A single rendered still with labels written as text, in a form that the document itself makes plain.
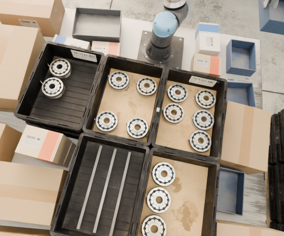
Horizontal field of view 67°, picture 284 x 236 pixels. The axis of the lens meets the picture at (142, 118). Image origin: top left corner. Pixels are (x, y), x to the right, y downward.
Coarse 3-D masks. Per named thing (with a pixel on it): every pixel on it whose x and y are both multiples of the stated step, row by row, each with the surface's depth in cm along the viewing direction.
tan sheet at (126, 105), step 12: (108, 84) 110; (132, 84) 111; (108, 96) 108; (120, 96) 108; (132, 96) 108; (108, 108) 106; (120, 108) 106; (132, 108) 106; (144, 108) 107; (108, 120) 104; (120, 120) 104; (120, 132) 102
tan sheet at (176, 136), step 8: (192, 88) 112; (200, 88) 112; (192, 96) 110; (184, 104) 109; (192, 104) 109; (184, 112) 107; (192, 112) 107; (160, 120) 105; (184, 120) 106; (160, 128) 104; (168, 128) 104; (176, 128) 104; (184, 128) 105; (192, 128) 105; (160, 136) 103; (168, 136) 103; (176, 136) 103; (184, 136) 103; (160, 144) 101; (168, 144) 102; (176, 144) 102; (184, 144) 102; (208, 152) 101
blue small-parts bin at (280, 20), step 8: (280, 0) 103; (264, 8) 95; (272, 8) 101; (280, 8) 101; (264, 16) 94; (272, 16) 99; (280, 16) 100; (264, 24) 93; (272, 24) 92; (280, 24) 92; (272, 32) 96; (280, 32) 96
